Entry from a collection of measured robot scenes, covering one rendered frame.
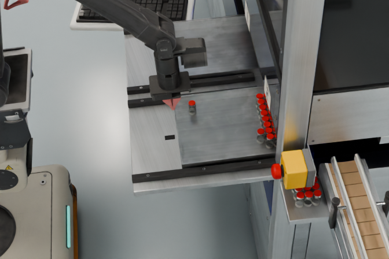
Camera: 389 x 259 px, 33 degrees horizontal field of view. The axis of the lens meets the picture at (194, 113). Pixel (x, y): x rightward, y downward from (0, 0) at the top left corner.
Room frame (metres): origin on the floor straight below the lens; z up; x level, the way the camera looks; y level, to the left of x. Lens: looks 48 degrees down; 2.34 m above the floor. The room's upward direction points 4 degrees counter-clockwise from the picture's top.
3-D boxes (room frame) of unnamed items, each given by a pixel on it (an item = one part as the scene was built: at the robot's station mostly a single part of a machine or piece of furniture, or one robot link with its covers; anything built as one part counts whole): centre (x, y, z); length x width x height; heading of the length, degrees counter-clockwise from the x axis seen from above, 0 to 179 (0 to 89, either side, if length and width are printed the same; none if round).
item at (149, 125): (1.40, -0.04, 0.87); 0.70 x 0.48 x 0.02; 3
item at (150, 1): (1.90, 0.20, 0.82); 0.40 x 0.14 x 0.02; 82
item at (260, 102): (1.24, -0.20, 0.91); 0.18 x 0.02 x 0.05; 4
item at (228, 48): (1.57, -0.10, 0.90); 0.34 x 0.26 x 0.04; 93
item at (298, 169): (0.99, -0.25, 1.00); 0.08 x 0.07 x 0.07; 93
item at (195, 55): (1.16, 0.02, 1.29); 0.11 x 0.09 x 0.12; 93
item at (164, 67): (1.16, 0.05, 1.25); 0.07 x 0.06 x 0.07; 93
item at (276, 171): (0.99, -0.20, 1.00); 0.04 x 0.04 x 0.04; 3
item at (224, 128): (1.23, -0.12, 0.90); 0.34 x 0.26 x 0.04; 94
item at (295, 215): (0.98, -0.29, 0.87); 0.14 x 0.13 x 0.02; 93
